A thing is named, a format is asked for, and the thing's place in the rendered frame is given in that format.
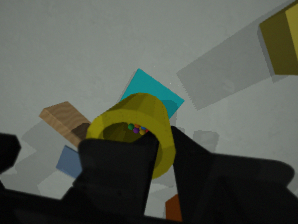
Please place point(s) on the olive yellow cup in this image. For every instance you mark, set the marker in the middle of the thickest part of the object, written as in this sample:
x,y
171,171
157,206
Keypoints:
x,y
145,110

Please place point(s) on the brown wooden beam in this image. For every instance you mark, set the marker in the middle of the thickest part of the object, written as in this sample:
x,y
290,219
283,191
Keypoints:
x,y
67,121

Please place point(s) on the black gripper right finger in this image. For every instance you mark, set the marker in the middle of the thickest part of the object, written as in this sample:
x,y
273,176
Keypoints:
x,y
197,169

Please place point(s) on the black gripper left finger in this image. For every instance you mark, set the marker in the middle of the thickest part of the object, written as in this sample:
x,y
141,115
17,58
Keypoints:
x,y
136,158

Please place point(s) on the olive yellow block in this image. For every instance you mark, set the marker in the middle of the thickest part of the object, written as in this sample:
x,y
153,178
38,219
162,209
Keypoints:
x,y
280,33

